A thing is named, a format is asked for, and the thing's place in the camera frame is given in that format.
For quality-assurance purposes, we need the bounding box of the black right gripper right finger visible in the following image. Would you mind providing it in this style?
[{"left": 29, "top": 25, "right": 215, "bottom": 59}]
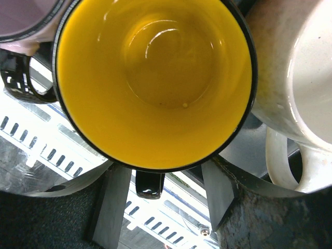
[{"left": 201, "top": 156, "right": 304, "bottom": 232}]

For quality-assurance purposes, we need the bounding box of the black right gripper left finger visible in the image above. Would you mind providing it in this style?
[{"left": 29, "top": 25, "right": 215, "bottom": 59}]
[{"left": 46, "top": 160, "right": 133, "bottom": 249}]

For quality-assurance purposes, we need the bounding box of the yellow mug black outside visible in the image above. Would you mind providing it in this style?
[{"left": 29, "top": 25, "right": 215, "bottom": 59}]
[{"left": 52, "top": 1, "right": 258, "bottom": 199}]

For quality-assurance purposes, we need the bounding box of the white speckled mug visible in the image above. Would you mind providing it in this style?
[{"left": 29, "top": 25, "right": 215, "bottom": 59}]
[{"left": 246, "top": 1, "right": 331, "bottom": 193}]

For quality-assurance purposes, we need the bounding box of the aluminium front frame rail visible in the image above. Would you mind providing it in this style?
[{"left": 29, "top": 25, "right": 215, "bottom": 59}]
[{"left": 1, "top": 90, "right": 218, "bottom": 248}]

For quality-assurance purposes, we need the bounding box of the lilac mug black handle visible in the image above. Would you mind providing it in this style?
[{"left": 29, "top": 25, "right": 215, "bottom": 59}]
[{"left": 1, "top": 0, "right": 71, "bottom": 104}]

